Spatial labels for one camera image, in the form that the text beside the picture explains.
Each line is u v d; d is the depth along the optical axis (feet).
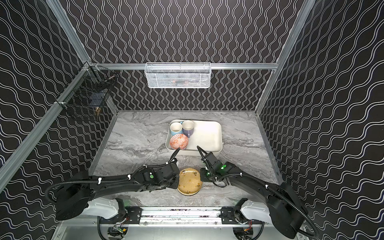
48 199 1.43
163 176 2.02
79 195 1.36
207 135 3.53
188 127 3.49
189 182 2.74
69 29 2.51
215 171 2.08
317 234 1.19
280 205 1.35
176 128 3.32
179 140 3.20
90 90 3.22
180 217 2.45
